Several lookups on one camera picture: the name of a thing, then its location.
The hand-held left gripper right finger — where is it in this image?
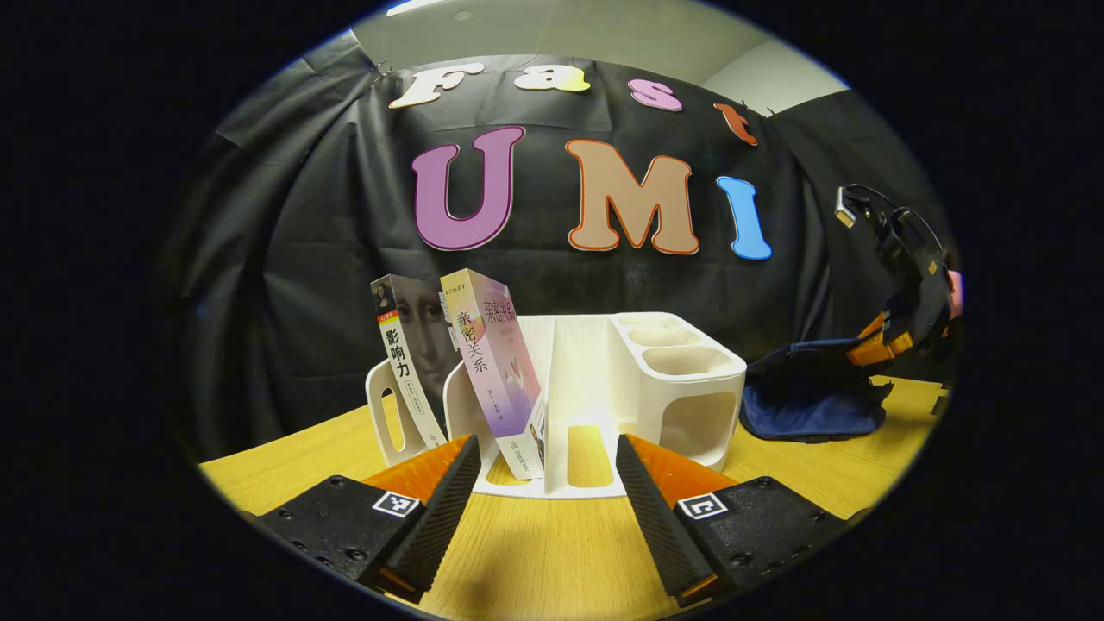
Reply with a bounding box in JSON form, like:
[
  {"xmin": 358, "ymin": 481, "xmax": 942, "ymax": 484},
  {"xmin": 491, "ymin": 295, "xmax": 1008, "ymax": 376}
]
[{"xmin": 615, "ymin": 433, "xmax": 850, "ymax": 609}]

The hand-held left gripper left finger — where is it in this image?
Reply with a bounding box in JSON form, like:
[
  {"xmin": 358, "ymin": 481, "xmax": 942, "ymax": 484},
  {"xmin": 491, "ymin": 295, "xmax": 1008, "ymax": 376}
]
[{"xmin": 259, "ymin": 434, "xmax": 482, "ymax": 605}]

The blue schoolbag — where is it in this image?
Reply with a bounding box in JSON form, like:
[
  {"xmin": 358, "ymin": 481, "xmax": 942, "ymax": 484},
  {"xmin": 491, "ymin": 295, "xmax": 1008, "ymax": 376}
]
[{"xmin": 739, "ymin": 338, "xmax": 895, "ymax": 442}]

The white plastic bookshelf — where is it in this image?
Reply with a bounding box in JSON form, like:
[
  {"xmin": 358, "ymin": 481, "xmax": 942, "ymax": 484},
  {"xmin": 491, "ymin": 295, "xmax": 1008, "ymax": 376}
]
[{"xmin": 365, "ymin": 312, "xmax": 748, "ymax": 499}]

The pink book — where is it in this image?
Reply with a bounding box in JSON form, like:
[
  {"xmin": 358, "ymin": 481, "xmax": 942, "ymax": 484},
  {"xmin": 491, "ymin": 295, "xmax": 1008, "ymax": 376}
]
[{"xmin": 440, "ymin": 268, "xmax": 549, "ymax": 481}]

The grey portrait book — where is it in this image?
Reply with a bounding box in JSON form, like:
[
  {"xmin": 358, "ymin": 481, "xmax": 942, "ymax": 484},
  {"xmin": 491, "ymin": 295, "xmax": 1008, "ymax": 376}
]
[{"xmin": 371, "ymin": 274, "xmax": 462, "ymax": 447}]

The black backdrop cloth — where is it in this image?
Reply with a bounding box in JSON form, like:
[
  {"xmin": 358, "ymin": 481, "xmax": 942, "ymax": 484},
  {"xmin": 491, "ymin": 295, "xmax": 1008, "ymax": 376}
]
[{"xmin": 160, "ymin": 30, "xmax": 958, "ymax": 458}]

